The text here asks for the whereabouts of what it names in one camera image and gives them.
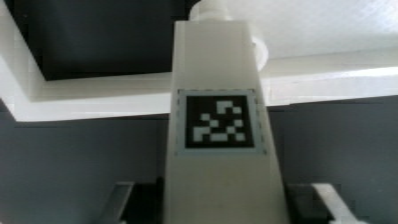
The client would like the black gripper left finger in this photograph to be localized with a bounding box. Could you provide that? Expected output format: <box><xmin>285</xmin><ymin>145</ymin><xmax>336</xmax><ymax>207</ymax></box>
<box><xmin>96</xmin><ymin>177</ymin><xmax>166</xmax><ymax>224</ymax></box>

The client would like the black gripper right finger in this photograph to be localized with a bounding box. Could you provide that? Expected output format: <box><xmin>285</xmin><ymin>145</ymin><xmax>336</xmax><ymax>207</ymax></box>
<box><xmin>285</xmin><ymin>183</ymin><xmax>365</xmax><ymax>224</ymax></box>

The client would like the white desk top tray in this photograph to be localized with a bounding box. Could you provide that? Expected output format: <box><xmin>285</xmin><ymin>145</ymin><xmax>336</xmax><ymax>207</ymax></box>
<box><xmin>190</xmin><ymin>0</ymin><xmax>398</xmax><ymax>76</ymax></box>

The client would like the white U-shaped fence wall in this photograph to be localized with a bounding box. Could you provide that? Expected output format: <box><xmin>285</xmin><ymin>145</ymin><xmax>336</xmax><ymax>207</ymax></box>
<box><xmin>0</xmin><ymin>0</ymin><xmax>398</xmax><ymax>122</ymax></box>

